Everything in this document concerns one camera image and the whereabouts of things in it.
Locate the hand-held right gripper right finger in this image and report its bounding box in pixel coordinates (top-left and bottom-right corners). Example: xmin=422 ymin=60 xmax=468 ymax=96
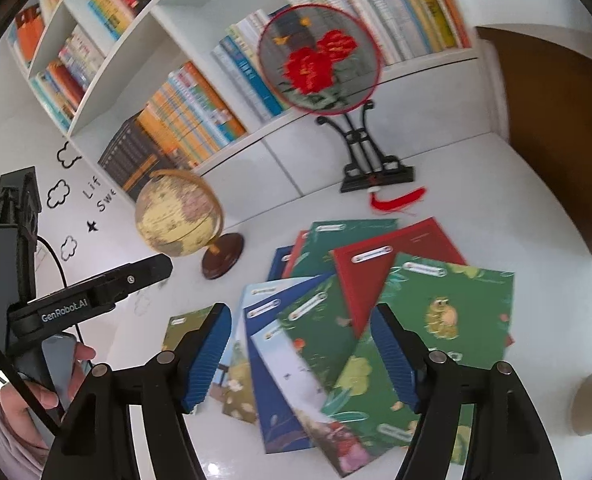
xmin=371 ymin=304 xmax=562 ymax=480

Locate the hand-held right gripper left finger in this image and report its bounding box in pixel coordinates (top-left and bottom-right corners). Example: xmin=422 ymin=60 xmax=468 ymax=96
xmin=40 ymin=303 xmax=233 ymax=480

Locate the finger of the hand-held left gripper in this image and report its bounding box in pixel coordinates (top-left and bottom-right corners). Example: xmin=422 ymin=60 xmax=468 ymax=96
xmin=94 ymin=253 xmax=173 ymax=307

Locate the neat stack of picture books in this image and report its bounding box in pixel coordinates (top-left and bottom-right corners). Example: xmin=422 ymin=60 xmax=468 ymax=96
xmin=162 ymin=309 xmax=214 ymax=356

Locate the pile of picture books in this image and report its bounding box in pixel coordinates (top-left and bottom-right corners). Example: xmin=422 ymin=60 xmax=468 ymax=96
xmin=218 ymin=216 xmax=517 ymax=478

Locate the row of mixed colourful books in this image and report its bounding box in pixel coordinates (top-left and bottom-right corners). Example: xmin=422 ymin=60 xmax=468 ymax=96
xmin=88 ymin=0 xmax=197 ymax=43
xmin=6 ymin=2 xmax=107 ymax=131

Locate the person's left hand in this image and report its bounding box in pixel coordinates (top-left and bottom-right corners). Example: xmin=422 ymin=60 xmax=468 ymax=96
xmin=0 ymin=344 xmax=97 ymax=449

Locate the antique style desk globe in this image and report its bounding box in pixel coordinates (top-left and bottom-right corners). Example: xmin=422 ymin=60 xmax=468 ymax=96
xmin=134 ymin=169 xmax=245 ymax=281

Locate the row of dark grey hardcovers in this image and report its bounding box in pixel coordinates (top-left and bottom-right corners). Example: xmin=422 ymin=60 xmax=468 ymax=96
xmin=97 ymin=110 xmax=193 ymax=202

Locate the red tassel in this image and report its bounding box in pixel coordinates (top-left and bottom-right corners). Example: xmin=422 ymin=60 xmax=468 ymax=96
xmin=367 ymin=185 xmax=429 ymax=217

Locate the row of orange yellow paperbacks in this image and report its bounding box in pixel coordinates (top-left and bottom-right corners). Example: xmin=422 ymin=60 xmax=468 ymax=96
xmin=136 ymin=61 xmax=249 ymax=171

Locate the white bookshelf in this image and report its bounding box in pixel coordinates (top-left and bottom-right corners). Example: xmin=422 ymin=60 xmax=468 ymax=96
xmin=3 ymin=0 xmax=497 ymax=221

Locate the row of white blue paperbacks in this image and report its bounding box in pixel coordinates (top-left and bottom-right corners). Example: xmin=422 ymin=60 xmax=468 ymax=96
xmin=211 ymin=0 xmax=477 ymax=122

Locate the round embroidered flower fan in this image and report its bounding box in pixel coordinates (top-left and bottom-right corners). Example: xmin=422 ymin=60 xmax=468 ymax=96
xmin=256 ymin=3 xmax=383 ymax=116

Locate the brown wooden panel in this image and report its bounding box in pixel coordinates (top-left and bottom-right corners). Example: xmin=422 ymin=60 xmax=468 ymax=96
xmin=476 ymin=24 xmax=592 ymax=277

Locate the thin black cable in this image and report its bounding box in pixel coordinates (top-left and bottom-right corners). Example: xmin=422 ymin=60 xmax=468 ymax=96
xmin=34 ymin=236 xmax=84 ymax=343

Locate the thick black cable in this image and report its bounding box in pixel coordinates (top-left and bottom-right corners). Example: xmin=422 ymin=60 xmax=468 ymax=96
xmin=0 ymin=316 xmax=62 ymax=435

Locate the black lettering wall decal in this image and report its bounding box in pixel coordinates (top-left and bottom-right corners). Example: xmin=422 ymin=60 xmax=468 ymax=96
xmin=83 ymin=180 xmax=119 ymax=213

